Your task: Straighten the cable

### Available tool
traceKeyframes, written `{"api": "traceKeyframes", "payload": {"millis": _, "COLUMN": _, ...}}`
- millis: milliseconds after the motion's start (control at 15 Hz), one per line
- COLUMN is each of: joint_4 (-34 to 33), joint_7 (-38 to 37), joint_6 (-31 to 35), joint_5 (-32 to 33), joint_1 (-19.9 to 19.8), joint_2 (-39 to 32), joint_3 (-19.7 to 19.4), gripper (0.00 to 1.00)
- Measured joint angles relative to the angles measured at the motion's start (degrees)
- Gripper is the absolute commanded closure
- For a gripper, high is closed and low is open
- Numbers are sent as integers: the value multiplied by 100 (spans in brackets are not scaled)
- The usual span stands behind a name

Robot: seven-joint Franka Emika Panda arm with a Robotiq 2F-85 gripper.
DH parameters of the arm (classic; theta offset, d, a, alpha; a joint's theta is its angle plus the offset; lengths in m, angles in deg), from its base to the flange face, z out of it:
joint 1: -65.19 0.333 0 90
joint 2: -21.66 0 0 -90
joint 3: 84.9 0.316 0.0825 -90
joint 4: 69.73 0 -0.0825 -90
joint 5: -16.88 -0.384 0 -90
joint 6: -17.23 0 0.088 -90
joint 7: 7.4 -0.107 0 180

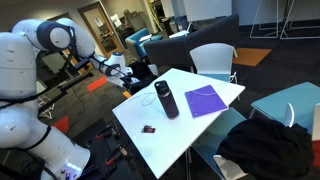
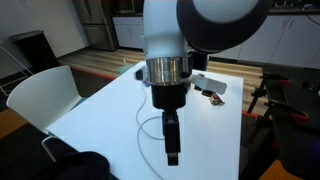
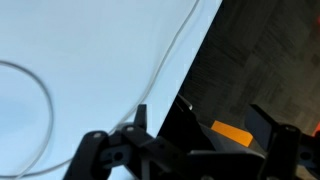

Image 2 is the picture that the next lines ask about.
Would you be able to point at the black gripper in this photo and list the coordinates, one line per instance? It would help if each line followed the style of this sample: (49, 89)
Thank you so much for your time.
(168, 96)

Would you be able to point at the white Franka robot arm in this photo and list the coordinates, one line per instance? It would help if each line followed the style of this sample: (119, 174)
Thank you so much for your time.
(163, 30)

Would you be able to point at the small red black gadget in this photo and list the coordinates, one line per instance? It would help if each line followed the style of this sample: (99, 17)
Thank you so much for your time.
(217, 99)

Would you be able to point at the purple spiral notebook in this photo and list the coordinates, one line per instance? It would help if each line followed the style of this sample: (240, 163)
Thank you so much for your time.
(146, 83)

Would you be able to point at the red black clamp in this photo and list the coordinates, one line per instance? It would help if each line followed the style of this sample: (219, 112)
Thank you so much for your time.
(276, 81)
(293, 116)

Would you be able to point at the black robot stand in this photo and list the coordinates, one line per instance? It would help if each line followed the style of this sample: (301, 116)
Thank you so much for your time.
(296, 143)

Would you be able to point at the white chair teal seat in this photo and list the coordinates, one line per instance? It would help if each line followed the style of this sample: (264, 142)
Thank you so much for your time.
(43, 96)

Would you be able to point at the steel refrigerator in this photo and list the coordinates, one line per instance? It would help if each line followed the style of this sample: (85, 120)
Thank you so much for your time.
(96, 26)

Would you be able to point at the black outlet box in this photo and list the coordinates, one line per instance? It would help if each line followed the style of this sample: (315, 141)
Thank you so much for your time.
(311, 86)

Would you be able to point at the white cabinet row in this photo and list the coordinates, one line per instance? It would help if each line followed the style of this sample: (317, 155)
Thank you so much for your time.
(283, 40)

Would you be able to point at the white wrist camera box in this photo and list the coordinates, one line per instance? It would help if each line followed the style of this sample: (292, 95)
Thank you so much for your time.
(210, 85)

